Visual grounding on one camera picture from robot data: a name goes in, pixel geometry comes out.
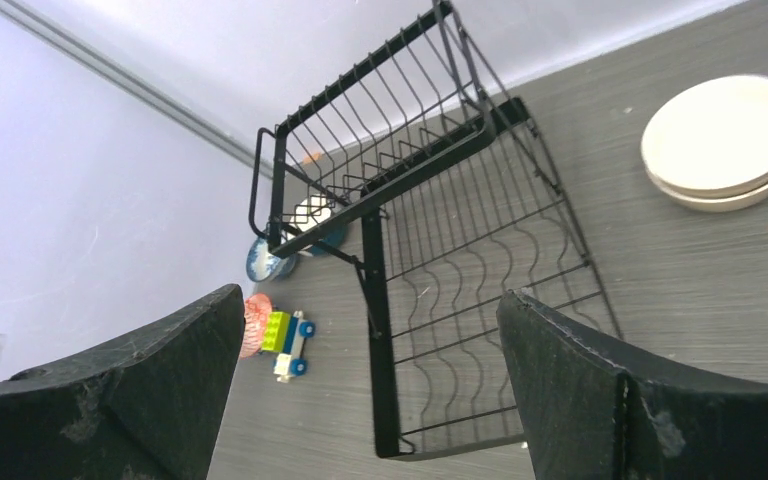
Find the red patterned bowl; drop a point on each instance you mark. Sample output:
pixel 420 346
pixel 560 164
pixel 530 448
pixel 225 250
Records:
pixel 257 309

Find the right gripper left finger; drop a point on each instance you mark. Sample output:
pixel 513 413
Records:
pixel 147 404

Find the yellow blue toy block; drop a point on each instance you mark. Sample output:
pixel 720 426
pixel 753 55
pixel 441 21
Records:
pixel 285 335

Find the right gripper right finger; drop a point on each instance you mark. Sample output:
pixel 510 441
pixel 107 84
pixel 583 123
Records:
pixel 596 407

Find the black wire dish rack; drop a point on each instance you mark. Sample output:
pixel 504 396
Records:
pixel 451 197

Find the dark teal bowl white foot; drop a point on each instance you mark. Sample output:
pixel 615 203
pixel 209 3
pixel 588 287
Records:
pixel 313 211

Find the blue white patterned bowl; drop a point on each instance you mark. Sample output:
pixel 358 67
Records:
pixel 262 266

